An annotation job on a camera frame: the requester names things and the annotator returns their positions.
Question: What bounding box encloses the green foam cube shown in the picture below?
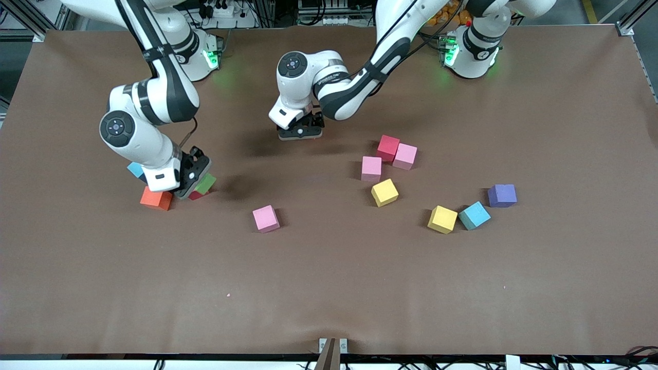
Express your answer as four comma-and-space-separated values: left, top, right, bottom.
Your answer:
195, 173, 217, 196

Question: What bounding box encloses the notched purple foam cube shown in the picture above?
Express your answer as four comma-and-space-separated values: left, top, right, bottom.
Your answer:
487, 184, 518, 208

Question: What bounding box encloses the white power strip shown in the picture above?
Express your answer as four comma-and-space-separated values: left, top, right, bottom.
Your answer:
205, 2, 236, 19

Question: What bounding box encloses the black cable bundle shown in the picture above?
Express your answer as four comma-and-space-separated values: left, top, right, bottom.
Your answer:
553, 345, 658, 370

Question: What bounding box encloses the teal foam cube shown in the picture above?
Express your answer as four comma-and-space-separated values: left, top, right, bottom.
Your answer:
459, 201, 491, 231

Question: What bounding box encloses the brown table cover sheet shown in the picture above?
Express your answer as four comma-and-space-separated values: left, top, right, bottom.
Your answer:
0, 25, 658, 356

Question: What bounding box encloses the metal bracket with brown strip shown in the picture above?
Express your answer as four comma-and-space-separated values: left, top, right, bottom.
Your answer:
315, 337, 349, 370

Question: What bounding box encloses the yellow foam cube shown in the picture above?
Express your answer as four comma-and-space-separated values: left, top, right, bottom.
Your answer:
371, 178, 399, 208
428, 206, 458, 235

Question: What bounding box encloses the notched pink foam cube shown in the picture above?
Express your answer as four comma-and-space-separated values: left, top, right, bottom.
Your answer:
393, 143, 418, 171

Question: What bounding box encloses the dark electronics rack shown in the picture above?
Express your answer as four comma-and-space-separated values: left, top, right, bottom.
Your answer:
296, 0, 373, 27

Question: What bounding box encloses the orange yellow toy pile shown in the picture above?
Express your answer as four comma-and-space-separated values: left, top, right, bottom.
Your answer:
429, 0, 471, 27

